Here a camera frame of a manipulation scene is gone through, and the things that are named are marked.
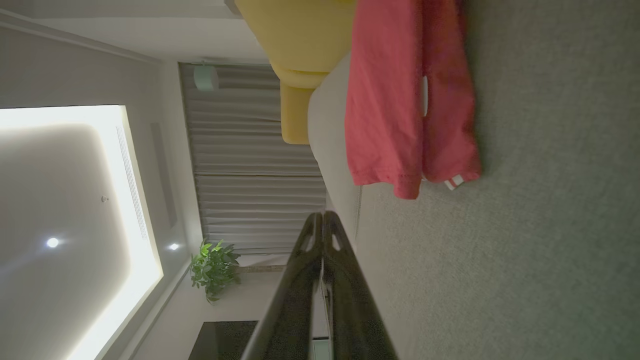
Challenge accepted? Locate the grey fabric sofa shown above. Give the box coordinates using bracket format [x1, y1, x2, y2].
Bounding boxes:
[307, 0, 640, 360]

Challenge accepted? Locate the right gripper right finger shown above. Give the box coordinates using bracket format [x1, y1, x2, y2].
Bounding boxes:
[322, 210, 399, 360]

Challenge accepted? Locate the pale green cylinder lamp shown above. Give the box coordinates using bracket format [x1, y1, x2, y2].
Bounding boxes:
[193, 64, 220, 93]

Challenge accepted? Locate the grey pleated curtain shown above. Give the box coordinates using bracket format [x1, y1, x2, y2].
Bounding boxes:
[179, 62, 328, 255]

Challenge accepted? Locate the dark flat screen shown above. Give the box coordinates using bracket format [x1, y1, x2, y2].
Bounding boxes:
[187, 320, 261, 360]

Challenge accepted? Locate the green potted plant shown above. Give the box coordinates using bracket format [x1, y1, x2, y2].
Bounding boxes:
[189, 239, 243, 305]

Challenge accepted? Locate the red garment with white trim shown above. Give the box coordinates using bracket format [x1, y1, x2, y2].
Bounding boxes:
[344, 0, 483, 201]

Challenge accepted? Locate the large yellow cushion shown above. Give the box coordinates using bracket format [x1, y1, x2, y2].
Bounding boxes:
[234, 0, 357, 75]

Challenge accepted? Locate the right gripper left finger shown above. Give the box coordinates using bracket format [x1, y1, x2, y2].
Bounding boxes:
[240, 212, 325, 360]

